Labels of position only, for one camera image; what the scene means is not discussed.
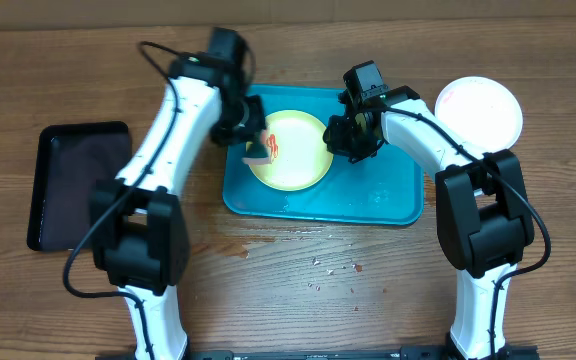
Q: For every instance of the white plate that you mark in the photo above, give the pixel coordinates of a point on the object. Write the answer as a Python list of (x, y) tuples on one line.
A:
[(482, 111)]

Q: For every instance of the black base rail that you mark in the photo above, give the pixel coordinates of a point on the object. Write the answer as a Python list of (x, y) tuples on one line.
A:
[(425, 352)]

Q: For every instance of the teal plastic tray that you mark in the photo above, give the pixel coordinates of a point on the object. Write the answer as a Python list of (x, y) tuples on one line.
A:
[(387, 189)]

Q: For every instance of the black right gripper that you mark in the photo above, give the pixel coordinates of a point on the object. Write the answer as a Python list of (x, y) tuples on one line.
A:
[(337, 147)]

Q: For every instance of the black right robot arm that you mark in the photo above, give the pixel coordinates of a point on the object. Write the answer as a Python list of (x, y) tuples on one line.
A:
[(484, 219)]

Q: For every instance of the yellow green plate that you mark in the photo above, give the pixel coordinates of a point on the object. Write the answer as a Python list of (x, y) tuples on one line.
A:
[(298, 155)]

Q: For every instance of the black rectangular tray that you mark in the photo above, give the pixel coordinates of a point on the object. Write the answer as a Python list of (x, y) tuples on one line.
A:
[(71, 159)]

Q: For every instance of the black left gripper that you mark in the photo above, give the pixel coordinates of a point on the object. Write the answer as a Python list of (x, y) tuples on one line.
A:
[(256, 122)]

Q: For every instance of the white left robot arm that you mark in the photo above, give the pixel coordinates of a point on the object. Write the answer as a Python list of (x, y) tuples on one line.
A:
[(138, 234)]

